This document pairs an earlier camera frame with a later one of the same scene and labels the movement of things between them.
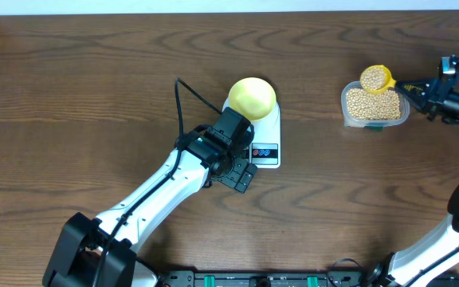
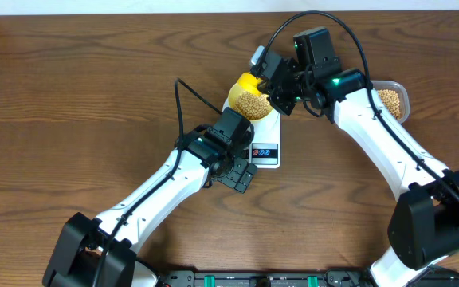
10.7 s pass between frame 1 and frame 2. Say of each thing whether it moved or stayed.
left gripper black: stayed
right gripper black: moved
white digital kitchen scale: stayed
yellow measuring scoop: moved
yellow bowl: stayed
